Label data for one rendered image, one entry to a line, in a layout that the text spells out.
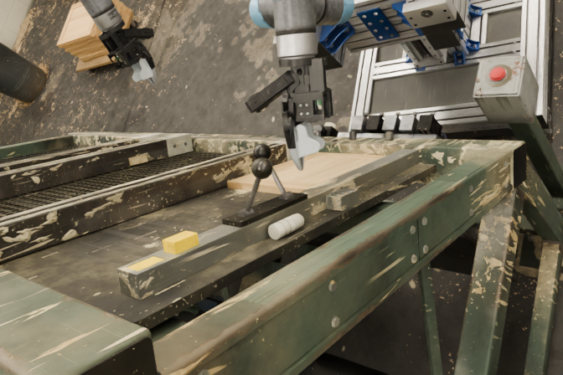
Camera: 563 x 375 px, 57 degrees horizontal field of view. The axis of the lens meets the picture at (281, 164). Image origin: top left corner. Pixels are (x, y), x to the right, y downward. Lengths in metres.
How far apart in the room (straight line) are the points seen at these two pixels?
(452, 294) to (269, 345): 1.74
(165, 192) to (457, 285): 1.42
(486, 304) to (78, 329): 1.11
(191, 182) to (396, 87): 1.43
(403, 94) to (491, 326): 1.34
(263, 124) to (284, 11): 2.27
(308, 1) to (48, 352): 0.70
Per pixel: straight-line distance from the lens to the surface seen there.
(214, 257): 0.88
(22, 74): 5.74
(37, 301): 0.61
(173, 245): 0.83
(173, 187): 1.28
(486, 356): 1.44
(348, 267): 0.74
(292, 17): 0.95
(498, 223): 1.49
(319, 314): 0.70
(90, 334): 0.51
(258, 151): 1.04
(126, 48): 1.60
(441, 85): 2.43
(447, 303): 2.32
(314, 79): 0.95
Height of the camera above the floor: 2.17
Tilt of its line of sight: 47 degrees down
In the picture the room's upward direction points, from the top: 57 degrees counter-clockwise
